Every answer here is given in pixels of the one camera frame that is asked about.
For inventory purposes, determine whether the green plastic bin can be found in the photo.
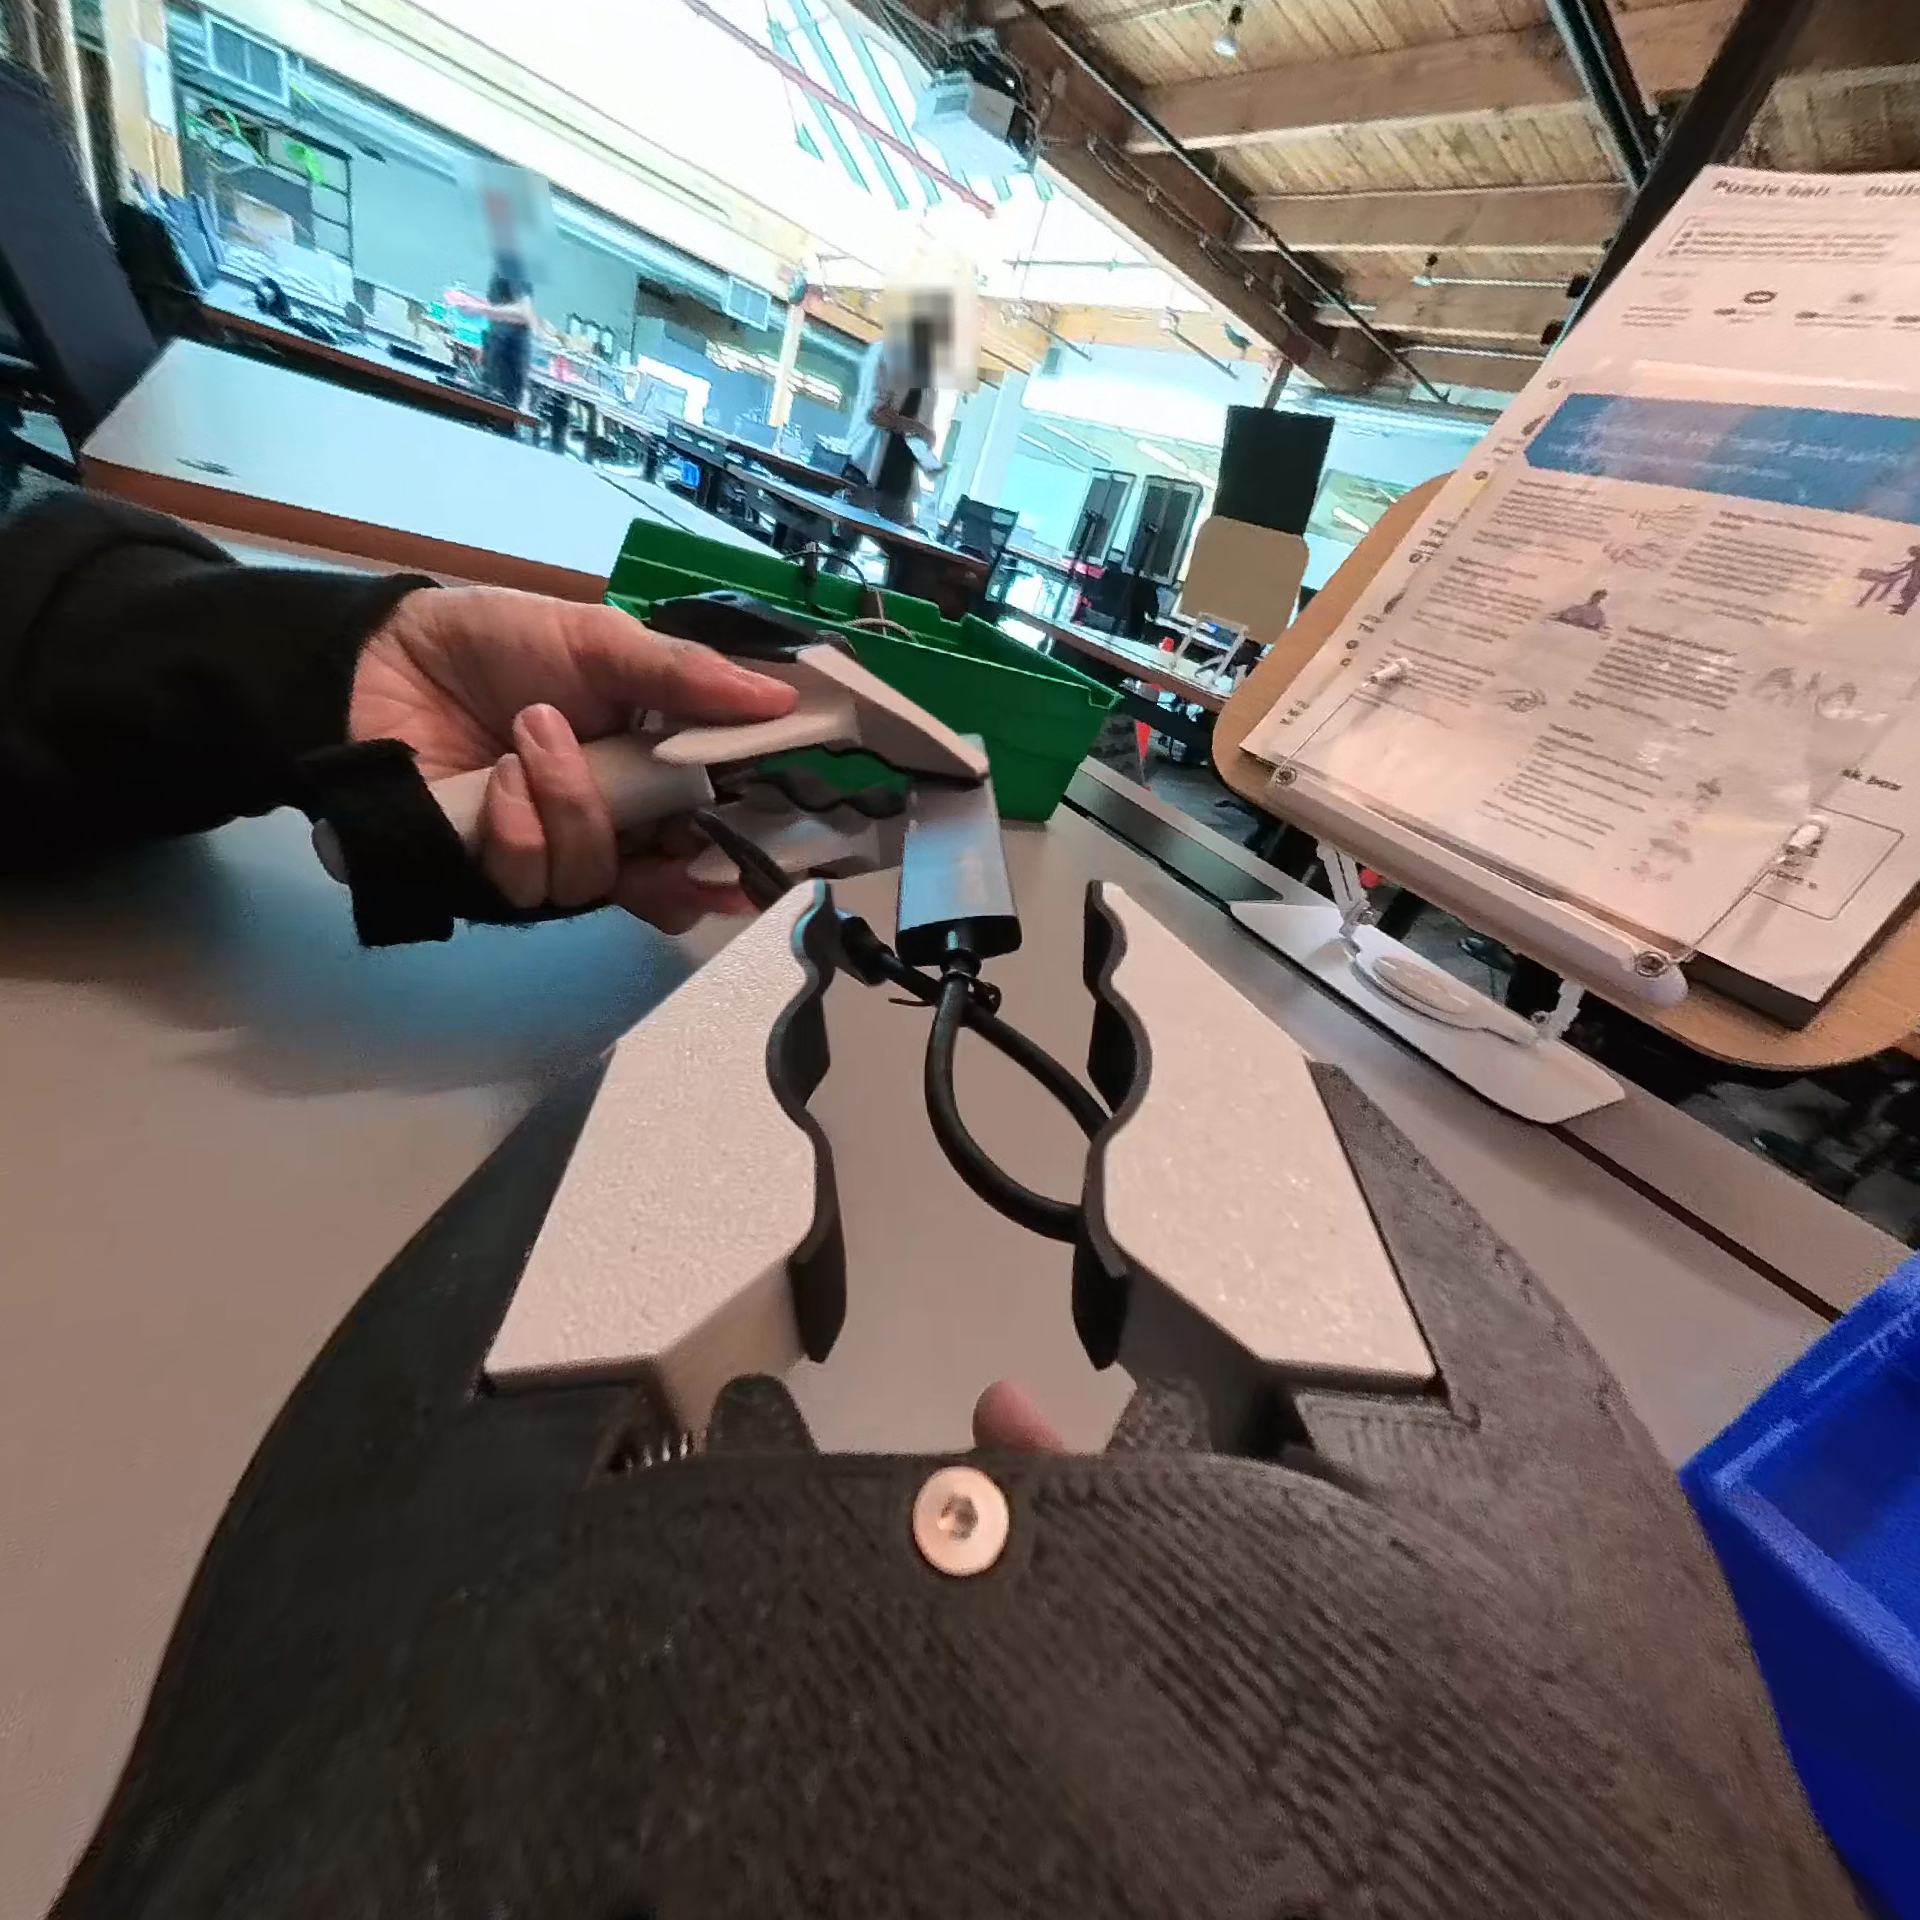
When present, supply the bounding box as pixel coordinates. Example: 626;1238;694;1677
603;516;1124;826

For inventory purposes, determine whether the blue plastic bin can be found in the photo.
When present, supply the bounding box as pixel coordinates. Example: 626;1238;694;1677
1680;1252;1920;1920

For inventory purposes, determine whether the white desk wooden edge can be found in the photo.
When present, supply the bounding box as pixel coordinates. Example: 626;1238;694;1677
77;335;758;606

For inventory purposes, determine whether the person's right hand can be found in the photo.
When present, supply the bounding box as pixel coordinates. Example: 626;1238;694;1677
971;1381;1070;1457

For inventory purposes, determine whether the grey desk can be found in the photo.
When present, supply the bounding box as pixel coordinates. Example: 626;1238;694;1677
0;516;1912;1920

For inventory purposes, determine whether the white ceiling projector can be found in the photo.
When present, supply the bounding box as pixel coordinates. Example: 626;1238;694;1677
912;66;1040;179

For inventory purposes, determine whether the black looped hub cable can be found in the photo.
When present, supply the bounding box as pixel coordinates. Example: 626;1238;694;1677
693;806;1116;1251

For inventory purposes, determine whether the person's left forearm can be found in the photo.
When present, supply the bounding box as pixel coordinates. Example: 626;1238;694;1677
0;487;467;950

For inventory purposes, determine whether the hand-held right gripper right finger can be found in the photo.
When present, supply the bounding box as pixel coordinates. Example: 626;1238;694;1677
1070;881;1440;1427

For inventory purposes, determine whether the blue banner leaflet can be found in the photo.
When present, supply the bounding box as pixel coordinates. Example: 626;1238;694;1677
1276;390;1920;962

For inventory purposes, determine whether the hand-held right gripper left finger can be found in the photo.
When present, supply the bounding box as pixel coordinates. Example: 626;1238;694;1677
482;881;850;1427

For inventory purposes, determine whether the black monitor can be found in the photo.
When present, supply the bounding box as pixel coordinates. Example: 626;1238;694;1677
1211;405;1336;538

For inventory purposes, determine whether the grey USB hub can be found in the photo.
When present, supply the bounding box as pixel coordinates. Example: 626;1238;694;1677
896;779;1024;966

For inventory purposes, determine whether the small wooden document stand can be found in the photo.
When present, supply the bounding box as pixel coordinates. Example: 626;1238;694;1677
1181;516;1309;649

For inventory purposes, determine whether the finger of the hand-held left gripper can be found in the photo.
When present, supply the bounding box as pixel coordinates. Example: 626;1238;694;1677
648;642;995;788
701;773;915;889

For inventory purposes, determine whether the person's left hand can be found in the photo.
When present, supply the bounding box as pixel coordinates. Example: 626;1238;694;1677
347;583;805;934

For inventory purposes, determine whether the white instruction sheet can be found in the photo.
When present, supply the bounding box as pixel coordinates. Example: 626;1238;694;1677
1246;163;1920;1007

